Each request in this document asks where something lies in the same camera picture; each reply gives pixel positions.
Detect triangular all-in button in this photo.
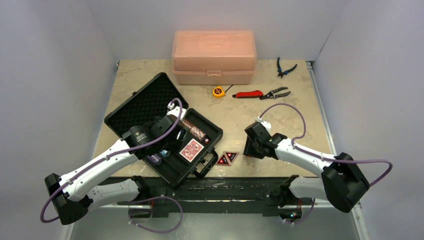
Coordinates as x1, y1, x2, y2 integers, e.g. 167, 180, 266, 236
224, 151, 239, 165
216, 152, 231, 166

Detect red card deck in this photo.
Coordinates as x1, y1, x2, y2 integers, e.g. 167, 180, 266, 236
179, 138, 204, 163

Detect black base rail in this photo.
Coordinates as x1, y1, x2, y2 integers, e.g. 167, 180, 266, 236
67, 176, 362, 220

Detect red utility knife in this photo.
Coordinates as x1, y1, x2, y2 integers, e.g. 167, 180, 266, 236
232, 90, 264, 99

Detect tan blue poker chip roll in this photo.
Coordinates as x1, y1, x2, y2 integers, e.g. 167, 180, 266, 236
189, 126, 207, 141

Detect yellow tape measure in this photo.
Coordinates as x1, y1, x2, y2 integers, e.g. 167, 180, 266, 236
212, 84, 234, 98

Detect blue handled pliers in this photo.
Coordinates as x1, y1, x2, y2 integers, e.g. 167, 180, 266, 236
276, 56, 298, 79

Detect purple poker chip roll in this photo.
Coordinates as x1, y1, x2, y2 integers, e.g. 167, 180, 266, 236
147, 154, 162, 166

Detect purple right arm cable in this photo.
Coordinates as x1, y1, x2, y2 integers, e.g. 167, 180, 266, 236
258, 102, 394, 226

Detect black poker set case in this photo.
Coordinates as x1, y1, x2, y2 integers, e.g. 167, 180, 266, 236
104, 72, 223, 187

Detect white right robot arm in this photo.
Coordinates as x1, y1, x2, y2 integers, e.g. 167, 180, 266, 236
243, 121, 370, 213

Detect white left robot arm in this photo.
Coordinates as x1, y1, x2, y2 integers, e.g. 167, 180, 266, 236
39, 104, 187, 225

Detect black wire stripper pliers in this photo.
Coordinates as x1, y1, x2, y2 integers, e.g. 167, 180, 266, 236
259, 86, 291, 100

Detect orange black poker chip roll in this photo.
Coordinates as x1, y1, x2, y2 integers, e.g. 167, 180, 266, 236
182, 119, 194, 131

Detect orange plastic toolbox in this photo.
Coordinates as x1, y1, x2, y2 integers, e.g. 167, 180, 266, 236
171, 30, 257, 85

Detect light blue poker chip roll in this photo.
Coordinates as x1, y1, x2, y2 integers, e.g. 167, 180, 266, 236
159, 149, 171, 158

